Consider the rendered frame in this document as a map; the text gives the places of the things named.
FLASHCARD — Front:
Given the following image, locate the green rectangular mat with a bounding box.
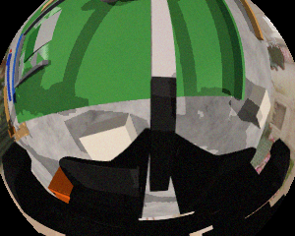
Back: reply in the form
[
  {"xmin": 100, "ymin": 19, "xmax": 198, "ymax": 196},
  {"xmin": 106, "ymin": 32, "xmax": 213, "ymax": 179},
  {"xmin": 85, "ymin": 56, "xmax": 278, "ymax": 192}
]
[{"xmin": 14, "ymin": 0, "xmax": 235, "ymax": 123}]

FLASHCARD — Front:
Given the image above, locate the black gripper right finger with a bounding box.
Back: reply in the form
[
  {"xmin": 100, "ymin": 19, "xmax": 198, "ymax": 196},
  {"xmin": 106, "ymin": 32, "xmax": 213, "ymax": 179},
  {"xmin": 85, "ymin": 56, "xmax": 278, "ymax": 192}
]
[{"xmin": 170, "ymin": 133, "xmax": 257, "ymax": 215}]

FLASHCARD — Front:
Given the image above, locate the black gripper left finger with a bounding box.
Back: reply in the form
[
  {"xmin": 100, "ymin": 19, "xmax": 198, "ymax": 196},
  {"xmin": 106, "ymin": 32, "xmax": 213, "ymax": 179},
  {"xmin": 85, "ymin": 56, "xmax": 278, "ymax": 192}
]
[{"xmin": 58, "ymin": 127, "xmax": 148, "ymax": 219}]

